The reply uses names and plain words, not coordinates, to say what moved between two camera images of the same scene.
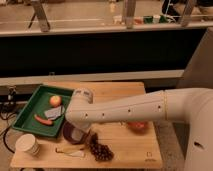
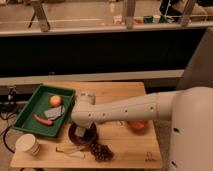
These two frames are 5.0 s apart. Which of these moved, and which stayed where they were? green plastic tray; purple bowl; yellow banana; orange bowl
Moved: purple bowl
Stayed: green plastic tray; orange bowl; yellow banana
